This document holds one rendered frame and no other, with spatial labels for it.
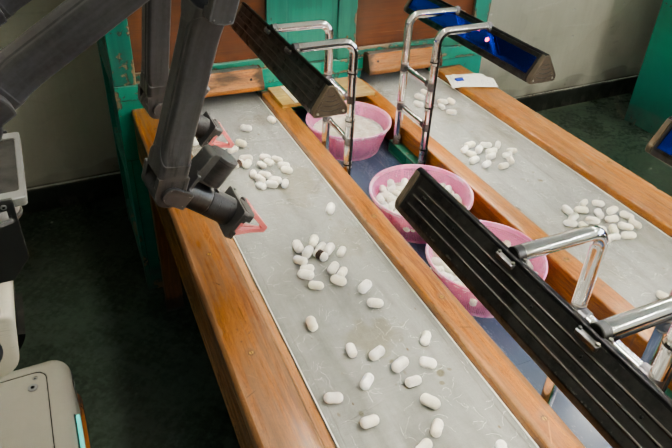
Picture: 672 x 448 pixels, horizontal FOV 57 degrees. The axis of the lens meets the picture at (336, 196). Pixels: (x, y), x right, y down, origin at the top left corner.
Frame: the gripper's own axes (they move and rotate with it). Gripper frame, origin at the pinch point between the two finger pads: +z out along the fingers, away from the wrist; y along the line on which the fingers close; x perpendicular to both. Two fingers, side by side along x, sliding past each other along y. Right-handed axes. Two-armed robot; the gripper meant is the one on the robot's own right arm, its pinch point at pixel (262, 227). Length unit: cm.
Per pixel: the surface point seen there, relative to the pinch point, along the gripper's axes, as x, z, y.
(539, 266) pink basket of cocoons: -29, 50, -22
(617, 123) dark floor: -109, 262, 136
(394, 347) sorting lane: -1.6, 19.4, -29.9
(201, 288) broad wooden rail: 16.3, -4.6, -3.1
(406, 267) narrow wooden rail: -11.1, 27.1, -12.7
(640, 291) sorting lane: -39, 63, -36
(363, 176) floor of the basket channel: -14, 45, 37
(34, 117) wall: 63, -7, 161
